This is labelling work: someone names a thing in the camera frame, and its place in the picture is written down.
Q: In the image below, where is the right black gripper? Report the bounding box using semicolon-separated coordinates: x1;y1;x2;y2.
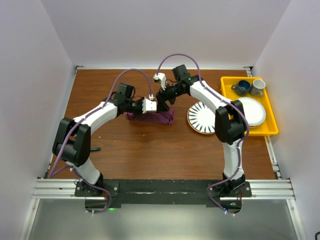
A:
156;80;186;113

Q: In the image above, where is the purple cloth napkin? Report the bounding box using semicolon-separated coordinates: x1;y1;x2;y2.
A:
125;109;175;125

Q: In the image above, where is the gold spoon green handle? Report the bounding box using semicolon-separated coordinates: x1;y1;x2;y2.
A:
90;147;101;152

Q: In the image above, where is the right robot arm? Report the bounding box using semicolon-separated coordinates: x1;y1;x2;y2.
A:
153;65;249;197

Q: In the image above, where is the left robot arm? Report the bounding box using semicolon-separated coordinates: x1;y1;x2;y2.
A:
49;83;157;196

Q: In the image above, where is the blue striped white plate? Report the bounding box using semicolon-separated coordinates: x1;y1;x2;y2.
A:
187;101;216;135

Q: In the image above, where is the blue grey bowl cup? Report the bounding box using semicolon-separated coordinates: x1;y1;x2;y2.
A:
231;79;251;96

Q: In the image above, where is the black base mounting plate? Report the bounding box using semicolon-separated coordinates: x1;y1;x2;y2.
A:
74;179;252;214

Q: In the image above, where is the white grey mug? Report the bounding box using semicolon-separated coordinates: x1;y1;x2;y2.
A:
249;79;266;98

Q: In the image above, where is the white plate in tray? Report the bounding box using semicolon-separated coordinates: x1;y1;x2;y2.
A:
238;97;267;128

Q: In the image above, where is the yellow plastic tray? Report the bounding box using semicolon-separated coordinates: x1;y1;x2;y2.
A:
220;76;279;136

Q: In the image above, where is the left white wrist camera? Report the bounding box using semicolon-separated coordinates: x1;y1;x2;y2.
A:
142;94;157;114

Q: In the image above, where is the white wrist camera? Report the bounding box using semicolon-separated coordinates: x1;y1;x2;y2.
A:
153;72;167;90
142;94;157;114

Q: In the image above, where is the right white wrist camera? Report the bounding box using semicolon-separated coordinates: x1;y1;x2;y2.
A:
153;72;167;90

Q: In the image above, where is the aluminium frame rail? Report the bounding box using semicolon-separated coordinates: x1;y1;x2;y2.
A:
18;65;307;240

